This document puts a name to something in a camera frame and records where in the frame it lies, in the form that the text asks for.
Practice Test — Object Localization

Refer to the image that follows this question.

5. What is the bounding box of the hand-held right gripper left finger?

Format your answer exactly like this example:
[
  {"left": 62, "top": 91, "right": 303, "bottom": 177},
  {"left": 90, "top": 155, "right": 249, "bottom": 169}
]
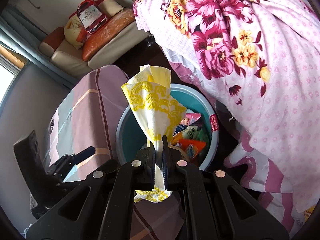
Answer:
[{"left": 26, "top": 142, "right": 160, "bottom": 240}]

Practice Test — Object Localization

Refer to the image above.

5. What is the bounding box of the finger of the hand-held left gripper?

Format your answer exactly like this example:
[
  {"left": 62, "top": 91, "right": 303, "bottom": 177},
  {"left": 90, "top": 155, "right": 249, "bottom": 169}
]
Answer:
[{"left": 72, "top": 146, "right": 96, "bottom": 162}]

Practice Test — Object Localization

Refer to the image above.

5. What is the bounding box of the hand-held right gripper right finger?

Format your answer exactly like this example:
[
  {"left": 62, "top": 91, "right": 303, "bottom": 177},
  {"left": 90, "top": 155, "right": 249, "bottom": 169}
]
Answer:
[{"left": 161, "top": 135, "right": 288, "bottom": 240}]

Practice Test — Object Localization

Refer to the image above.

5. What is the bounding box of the orange snack packet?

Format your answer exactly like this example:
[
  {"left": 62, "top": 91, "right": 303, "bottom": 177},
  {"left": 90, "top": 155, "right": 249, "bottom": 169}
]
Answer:
[{"left": 175, "top": 139, "right": 207, "bottom": 160}]

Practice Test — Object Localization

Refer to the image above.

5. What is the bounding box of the teal plastic waste bin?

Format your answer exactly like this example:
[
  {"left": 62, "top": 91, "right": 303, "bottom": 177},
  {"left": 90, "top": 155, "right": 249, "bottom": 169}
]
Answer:
[{"left": 115, "top": 84, "right": 220, "bottom": 172}]

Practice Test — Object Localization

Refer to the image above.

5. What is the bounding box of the green pastry packet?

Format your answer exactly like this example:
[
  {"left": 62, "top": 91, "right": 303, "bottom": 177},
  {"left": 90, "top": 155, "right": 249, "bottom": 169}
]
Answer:
[{"left": 185, "top": 126, "right": 208, "bottom": 141}]

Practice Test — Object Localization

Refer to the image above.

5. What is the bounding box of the pink paper cup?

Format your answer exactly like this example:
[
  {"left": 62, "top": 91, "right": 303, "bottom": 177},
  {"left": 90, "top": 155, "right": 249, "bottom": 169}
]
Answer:
[{"left": 180, "top": 113, "right": 202, "bottom": 127}]

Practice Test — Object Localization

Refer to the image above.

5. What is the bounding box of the yellow patterned paper napkin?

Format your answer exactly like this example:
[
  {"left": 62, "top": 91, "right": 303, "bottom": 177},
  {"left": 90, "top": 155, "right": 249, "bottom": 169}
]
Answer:
[{"left": 121, "top": 65, "right": 187, "bottom": 203}]

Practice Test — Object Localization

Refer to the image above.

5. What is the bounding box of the window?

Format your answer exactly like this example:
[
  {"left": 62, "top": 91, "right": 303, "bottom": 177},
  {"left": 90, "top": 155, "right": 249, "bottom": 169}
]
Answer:
[{"left": 0, "top": 44, "right": 27, "bottom": 108}]

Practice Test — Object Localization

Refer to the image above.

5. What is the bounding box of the cream leather sofa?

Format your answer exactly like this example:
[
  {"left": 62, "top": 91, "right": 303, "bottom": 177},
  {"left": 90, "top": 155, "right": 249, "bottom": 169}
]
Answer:
[{"left": 39, "top": 0, "right": 150, "bottom": 69}]

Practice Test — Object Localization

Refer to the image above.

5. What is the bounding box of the grey blue curtain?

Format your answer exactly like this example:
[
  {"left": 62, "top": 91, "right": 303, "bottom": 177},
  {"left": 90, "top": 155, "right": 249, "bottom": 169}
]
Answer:
[{"left": 0, "top": 7, "right": 78, "bottom": 88}]

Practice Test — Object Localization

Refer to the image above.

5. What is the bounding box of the orange seat cushion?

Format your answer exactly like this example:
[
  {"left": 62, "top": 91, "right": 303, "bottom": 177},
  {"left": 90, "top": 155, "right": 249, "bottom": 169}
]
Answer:
[{"left": 82, "top": 8, "right": 135, "bottom": 62}]

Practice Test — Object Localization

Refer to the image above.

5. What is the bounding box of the yellow plush toy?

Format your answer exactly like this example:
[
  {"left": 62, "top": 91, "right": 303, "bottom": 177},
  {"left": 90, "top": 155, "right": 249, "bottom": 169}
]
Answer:
[{"left": 64, "top": 17, "right": 88, "bottom": 49}]

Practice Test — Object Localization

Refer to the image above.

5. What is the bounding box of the pink floral blanket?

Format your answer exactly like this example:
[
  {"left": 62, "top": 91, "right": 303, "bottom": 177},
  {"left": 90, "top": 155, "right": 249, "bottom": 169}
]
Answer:
[{"left": 132, "top": 0, "right": 320, "bottom": 230}]

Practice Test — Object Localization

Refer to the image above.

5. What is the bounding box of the red Hennessy bag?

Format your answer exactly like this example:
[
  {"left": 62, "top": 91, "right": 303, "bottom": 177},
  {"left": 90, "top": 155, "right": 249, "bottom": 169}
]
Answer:
[{"left": 76, "top": 0, "right": 108, "bottom": 34}]

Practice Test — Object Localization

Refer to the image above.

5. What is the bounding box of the beige pillow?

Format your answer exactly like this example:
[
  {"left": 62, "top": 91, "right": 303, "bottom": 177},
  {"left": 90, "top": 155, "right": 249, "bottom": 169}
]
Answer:
[{"left": 100, "top": 0, "right": 124, "bottom": 18}]

